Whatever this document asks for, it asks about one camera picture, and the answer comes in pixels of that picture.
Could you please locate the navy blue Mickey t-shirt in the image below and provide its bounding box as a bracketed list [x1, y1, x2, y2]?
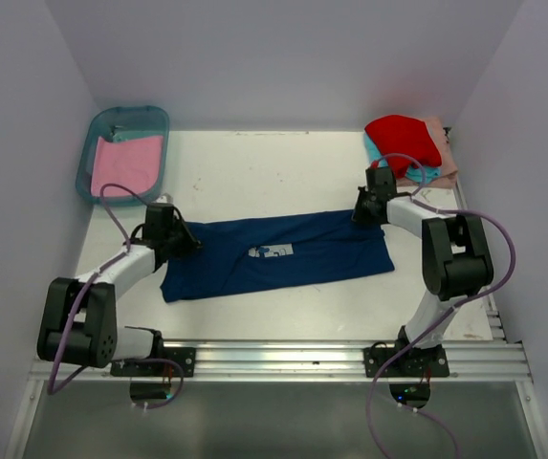
[161, 209, 394, 303]

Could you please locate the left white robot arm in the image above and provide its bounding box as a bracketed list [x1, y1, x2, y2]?
[36, 203, 202, 376]

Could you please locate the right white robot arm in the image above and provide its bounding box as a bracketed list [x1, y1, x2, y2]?
[352, 166, 493, 377]

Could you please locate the pink t-shirt in bin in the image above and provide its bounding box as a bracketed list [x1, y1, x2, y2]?
[91, 136, 164, 197]

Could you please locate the pink beige folded t-shirt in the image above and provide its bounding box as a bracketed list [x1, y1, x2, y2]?
[400, 118, 458, 188]

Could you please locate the teal plastic bin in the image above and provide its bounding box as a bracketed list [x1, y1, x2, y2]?
[76, 105, 170, 206]

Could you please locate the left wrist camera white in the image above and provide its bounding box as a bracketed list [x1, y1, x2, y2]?
[155, 193, 173, 204]

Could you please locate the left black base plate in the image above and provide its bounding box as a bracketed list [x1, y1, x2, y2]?
[110, 347, 196, 378]

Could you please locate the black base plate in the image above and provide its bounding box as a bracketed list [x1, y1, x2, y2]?
[362, 340, 450, 378]
[110, 347, 196, 378]

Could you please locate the aluminium mounting rail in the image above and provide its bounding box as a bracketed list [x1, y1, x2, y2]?
[28, 339, 533, 383]

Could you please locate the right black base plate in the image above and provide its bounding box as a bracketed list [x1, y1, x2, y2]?
[362, 340, 450, 378]

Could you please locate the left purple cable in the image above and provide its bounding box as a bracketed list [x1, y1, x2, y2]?
[46, 183, 185, 410]

